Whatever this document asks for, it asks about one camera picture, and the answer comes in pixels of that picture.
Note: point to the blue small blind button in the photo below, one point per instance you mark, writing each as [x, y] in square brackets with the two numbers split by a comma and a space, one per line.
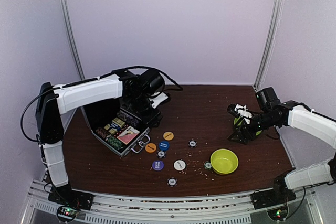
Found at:
[164, 145]

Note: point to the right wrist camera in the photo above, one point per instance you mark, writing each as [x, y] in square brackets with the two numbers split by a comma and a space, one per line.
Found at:
[239, 111]

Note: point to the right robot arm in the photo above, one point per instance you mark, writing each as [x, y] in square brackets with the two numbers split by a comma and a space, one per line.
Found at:
[294, 115]

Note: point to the purple 500 chip front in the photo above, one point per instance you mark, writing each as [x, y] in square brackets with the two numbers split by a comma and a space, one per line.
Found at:
[172, 182]

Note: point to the white dealer button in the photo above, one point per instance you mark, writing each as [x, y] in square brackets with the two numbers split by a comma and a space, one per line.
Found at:
[179, 165]

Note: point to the yellow dealer button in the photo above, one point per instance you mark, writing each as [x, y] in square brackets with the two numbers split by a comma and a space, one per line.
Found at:
[168, 136]

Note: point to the pink playing card deck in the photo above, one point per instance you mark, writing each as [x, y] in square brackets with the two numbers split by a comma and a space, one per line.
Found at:
[128, 135]

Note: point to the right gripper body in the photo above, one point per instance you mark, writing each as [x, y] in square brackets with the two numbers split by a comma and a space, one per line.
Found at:
[252, 134]

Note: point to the green bowl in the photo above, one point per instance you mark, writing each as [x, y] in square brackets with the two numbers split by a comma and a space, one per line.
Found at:
[224, 161]

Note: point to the orange big blind button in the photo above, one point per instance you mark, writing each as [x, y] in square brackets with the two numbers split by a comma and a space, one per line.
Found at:
[150, 148]

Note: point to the frame post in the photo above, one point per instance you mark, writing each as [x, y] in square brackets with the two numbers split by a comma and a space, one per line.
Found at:
[269, 44]
[71, 39]

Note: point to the right frame post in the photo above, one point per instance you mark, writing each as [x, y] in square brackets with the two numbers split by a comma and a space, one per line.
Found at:
[269, 44]

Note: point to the left frame post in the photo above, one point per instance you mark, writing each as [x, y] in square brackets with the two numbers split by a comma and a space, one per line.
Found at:
[71, 39]

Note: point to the blue gold card deck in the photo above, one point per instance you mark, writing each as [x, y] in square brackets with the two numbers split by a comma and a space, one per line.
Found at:
[114, 126]

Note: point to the green poker chip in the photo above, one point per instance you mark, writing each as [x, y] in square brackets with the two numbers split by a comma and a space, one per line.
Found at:
[208, 165]

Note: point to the purple button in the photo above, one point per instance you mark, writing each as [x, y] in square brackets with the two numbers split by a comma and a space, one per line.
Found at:
[158, 165]

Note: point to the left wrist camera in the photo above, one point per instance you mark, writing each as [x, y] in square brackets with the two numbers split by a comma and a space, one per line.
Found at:
[158, 99]

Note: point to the aluminium poker case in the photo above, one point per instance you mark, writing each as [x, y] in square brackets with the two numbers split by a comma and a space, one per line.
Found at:
[99, 114]

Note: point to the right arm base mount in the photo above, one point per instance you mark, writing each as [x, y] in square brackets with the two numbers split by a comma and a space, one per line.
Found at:
[275, 200]

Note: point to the green plate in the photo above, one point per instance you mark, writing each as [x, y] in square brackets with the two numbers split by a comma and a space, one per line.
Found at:
[239, 123]

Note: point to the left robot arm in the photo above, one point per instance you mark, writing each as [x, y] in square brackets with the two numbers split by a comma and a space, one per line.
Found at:
[55, 100]

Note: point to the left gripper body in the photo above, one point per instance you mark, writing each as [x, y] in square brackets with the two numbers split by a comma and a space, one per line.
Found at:
[139, 107]

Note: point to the purple 500 chip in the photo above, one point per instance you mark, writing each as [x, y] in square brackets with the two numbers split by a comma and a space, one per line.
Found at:
[161, 154]
[172, 182]
[192, 144]

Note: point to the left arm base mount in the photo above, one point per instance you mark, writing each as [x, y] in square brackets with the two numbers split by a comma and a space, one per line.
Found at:
[71, 202]

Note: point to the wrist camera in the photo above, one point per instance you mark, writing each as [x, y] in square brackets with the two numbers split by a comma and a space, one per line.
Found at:
[239, 111]
[158, 99]

